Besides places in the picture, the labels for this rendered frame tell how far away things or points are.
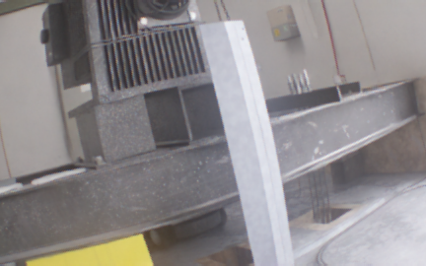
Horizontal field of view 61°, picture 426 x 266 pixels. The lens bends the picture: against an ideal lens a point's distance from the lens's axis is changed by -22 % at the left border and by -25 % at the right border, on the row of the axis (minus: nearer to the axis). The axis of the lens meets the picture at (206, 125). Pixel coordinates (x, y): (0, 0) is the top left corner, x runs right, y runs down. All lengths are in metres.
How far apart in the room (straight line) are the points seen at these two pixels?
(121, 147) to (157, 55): 0.35
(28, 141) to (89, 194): 3.30
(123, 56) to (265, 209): 0.74
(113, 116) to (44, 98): 3.34
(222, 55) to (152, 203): 0.57
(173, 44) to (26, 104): 3.34
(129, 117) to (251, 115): 0.42
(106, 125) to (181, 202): 0.39
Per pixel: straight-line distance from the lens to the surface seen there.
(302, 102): 2.31
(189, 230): 2.62
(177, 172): 1.64
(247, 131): 1.58
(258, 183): 1.60
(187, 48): 1.69
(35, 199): 1.52
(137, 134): 1.58
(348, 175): 3.20
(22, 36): 4.99
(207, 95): 1.95
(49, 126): 4.83
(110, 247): 1.50
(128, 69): 1.58
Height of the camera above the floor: 0.78
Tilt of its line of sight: 2 degrees down
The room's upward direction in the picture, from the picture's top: 13 degrees counter-clockwise
